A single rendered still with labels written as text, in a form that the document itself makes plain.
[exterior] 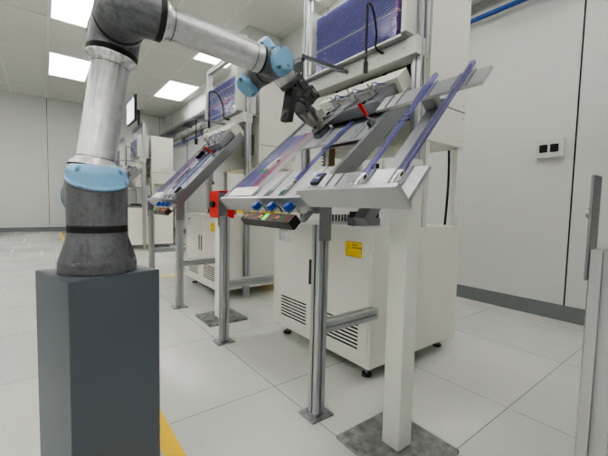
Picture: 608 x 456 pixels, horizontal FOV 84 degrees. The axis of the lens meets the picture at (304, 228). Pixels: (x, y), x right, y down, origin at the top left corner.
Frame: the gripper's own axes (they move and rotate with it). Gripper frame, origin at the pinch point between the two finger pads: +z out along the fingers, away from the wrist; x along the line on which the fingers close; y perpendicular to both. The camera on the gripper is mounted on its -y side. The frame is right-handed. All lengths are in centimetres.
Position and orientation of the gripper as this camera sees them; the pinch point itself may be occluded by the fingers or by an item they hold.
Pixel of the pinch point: (317, 128)
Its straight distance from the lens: 134.1
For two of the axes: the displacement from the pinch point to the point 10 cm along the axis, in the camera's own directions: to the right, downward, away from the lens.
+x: -6.2, -1.4, 7.7
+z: 5.8, 5.7, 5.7
